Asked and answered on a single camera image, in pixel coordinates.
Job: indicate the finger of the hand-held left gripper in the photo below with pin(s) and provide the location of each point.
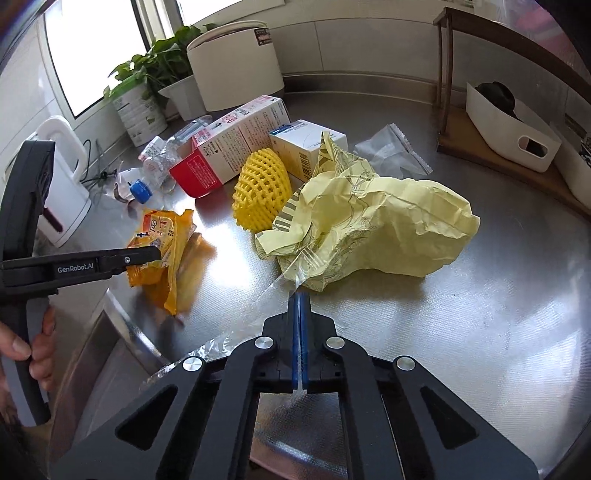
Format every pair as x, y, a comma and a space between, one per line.
134, 259

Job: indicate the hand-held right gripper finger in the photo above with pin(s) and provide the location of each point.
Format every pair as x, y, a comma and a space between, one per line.
295, 332
303, 332

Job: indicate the orange snack wrapper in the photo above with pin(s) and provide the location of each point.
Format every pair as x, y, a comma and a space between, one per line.
171, 249

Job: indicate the yellow paper bag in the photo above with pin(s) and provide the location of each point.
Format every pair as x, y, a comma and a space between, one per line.
383, 217

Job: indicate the person's left hand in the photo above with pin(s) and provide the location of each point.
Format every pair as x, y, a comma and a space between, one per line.
44, 350

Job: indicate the silver printed wrapper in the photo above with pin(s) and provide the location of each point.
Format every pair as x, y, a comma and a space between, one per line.
123, 187

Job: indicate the white electric kettle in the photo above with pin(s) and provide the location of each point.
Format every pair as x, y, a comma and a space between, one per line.
69, 203

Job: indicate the crushed clear plastic bottle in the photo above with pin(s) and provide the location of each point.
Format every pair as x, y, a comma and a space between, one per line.
157, 161

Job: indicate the red and white milk carton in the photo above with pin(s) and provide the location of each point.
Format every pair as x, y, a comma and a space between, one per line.
221, 147

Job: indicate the green and white can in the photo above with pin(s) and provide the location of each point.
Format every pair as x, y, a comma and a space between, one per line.
138, 115

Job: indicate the yellow foam fruit net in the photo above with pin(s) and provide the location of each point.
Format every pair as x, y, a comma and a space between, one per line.
261, 189

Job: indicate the green potted plant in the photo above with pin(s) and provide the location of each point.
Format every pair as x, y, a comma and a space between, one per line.
180, 87

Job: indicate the small white cardboard box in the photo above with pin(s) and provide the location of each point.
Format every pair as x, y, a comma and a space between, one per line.
295, 143

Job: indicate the clear plastic wrapper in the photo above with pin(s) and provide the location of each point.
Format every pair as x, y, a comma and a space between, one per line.
392, 152

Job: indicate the white framed window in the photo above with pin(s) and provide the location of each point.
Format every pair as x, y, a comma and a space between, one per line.
92, 46

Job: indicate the white round lidded bin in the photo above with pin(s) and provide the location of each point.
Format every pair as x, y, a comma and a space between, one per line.
235, 64

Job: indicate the wooden rack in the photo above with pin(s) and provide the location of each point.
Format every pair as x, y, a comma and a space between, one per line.
455, 134

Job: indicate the white storage basket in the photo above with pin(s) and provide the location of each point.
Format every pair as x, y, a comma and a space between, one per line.
503, 134

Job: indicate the black object in basket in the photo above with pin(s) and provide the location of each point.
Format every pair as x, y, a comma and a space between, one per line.
498, 94

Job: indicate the white plastic container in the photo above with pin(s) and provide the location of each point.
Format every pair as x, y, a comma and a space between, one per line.
575, 170

